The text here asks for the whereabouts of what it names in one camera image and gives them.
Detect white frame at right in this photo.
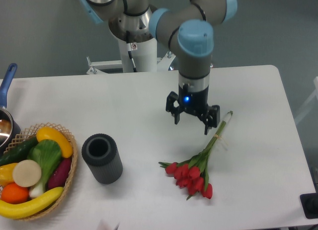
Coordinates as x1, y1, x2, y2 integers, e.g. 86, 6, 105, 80
294, 77, 318, 125

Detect yellow bell pepper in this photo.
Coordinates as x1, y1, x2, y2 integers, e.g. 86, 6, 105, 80
0, 163, 17, 186

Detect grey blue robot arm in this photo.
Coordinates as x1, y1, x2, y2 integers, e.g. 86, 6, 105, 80
80, 0, 238, 131

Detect woven wicker basket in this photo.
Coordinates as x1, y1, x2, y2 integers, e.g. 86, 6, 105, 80
0, 123, 78, 221

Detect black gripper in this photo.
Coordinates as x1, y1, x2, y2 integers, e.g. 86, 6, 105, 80
165, 87, 220, 135

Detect green cucumber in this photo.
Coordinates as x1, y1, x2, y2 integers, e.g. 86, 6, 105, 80
0, 137, 38, 166

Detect black device at edge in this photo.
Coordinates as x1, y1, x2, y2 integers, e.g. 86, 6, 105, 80
300, 193, 318, 219

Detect blue handled saucepan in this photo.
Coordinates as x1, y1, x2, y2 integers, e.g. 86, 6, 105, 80
0, 63, 20, 156

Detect yellow banana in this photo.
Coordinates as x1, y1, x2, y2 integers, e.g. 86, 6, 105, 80
0, 187, 64, 220

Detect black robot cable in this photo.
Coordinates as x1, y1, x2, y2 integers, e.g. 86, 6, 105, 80
125, 30, 138, 73

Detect dark grey ribbed vase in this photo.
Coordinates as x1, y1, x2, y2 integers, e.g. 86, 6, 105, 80
81, 134, 123, 184

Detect beige round disc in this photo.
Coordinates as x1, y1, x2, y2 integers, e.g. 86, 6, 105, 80
12, 159, 42, 187

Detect yellow squash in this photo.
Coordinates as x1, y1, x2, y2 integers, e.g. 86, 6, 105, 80
36, 126, 73, 158

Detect green bok choy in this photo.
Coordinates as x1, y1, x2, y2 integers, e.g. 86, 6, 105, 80
27, 140, 62, 199

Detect red tulip bouquet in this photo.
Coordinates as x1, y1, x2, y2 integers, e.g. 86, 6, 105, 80
159, 111, 234, 199

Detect orange fruit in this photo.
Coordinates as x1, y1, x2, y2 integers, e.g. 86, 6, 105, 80
0, 183, 29, 204

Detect purple sweet potato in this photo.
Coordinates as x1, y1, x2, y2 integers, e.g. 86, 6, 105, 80
47, 158, 72, 190

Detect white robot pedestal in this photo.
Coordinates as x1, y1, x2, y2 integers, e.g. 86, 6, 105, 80
86, 38, 176, 75

